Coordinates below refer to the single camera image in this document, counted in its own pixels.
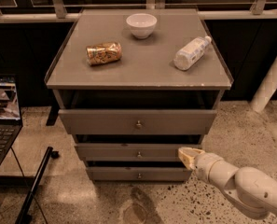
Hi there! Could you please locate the grey drawer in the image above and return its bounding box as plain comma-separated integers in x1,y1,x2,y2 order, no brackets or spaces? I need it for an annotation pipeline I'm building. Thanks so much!
59,109,216,135
86,167,191,182
75,143,201,161

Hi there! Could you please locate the grey drawer cabinet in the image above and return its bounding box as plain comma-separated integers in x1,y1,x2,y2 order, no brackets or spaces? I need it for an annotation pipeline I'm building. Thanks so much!
46,9,232,169

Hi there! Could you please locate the black laptop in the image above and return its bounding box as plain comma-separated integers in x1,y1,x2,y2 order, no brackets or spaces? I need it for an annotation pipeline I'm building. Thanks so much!
0,74,22,165

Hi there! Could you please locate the grey top drawer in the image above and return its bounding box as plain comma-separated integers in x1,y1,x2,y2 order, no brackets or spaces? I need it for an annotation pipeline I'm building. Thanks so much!
59,109,216,135

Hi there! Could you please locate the grey bottom drawer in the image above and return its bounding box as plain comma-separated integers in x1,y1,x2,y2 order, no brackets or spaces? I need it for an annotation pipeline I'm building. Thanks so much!
86,167,191,182

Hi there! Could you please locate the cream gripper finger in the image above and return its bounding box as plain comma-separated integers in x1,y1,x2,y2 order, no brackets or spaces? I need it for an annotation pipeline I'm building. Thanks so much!
178,147,204,171

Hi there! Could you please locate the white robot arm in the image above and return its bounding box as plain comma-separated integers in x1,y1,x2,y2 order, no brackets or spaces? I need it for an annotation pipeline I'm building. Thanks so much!
178,147,277,219

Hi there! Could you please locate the white diagonal pole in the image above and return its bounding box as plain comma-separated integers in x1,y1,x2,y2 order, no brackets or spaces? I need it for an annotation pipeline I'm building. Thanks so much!
250,56,277,113

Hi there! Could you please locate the white ceramic bowl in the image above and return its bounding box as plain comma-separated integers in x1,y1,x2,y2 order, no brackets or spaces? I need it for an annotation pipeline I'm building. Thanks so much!
126,13,158,39

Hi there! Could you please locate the white plastic bottle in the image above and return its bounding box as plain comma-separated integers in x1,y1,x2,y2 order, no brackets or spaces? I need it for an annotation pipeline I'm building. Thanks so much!
173,36,212,71

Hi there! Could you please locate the orange drink can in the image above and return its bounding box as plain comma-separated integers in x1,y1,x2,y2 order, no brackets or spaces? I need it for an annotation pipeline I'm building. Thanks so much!
86,42,122,65

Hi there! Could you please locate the black laptop cable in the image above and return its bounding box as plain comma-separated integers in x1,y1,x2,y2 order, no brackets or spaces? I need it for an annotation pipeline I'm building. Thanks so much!
0,147,48,224

